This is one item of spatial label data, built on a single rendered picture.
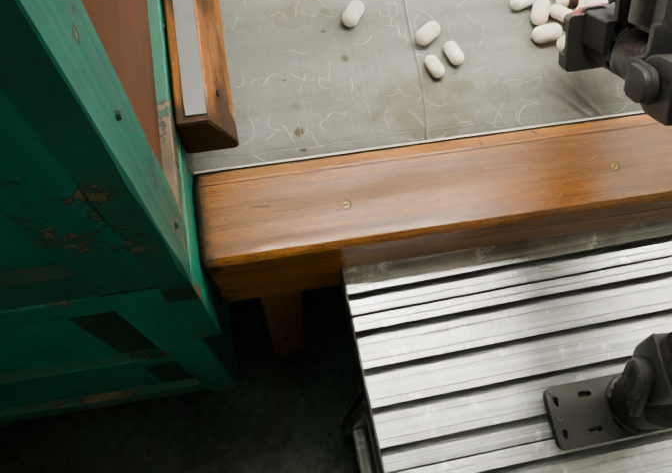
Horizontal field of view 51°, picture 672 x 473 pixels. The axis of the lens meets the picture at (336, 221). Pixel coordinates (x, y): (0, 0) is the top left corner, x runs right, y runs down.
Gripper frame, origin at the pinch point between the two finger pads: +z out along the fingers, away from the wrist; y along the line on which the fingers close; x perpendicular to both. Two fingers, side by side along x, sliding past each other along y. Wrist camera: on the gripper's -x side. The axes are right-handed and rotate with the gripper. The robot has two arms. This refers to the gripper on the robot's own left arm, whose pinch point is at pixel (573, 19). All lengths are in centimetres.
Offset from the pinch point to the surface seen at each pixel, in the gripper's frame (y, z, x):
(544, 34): 4.2, -1.1, 1.0
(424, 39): 19.1, 0.5, 0.1
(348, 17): 27.8, 3.7, -3.0
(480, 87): 13.2, -3.6, 5.7
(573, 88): 1.8, -5.1, 7.0
